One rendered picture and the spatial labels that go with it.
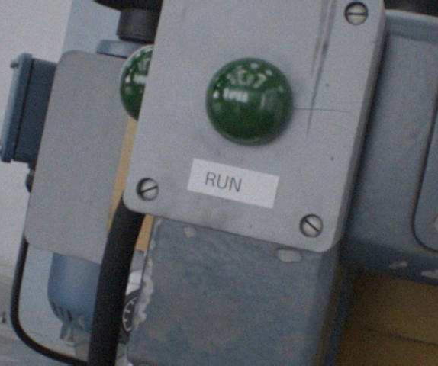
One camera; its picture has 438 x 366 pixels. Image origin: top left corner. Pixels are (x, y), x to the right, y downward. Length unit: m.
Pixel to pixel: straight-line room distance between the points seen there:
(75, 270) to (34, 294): 4.65
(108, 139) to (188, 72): 0.46
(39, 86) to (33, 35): 5.18
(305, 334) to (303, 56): 0.11
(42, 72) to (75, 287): 0.18
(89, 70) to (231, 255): 0.45
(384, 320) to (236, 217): 0.30
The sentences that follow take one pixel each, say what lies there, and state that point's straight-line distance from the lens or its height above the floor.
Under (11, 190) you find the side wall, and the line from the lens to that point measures 6.02.
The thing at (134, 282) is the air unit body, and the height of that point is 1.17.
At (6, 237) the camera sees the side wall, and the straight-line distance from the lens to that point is 6.04.
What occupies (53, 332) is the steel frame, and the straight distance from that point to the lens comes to 5.51.
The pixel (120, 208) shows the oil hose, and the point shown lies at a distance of 0.42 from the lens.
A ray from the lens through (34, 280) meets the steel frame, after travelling 5.51.
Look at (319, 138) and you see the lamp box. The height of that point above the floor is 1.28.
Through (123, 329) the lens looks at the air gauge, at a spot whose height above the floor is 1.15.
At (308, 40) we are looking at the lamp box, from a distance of 0.35.
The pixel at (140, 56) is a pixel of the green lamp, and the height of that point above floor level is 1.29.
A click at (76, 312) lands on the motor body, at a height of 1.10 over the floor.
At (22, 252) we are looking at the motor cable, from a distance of 0.90.
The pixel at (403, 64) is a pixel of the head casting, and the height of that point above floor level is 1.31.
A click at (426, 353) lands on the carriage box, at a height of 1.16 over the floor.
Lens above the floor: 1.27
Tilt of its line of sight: 3 degrees down
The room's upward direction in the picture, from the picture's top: 12 degrees clockwise
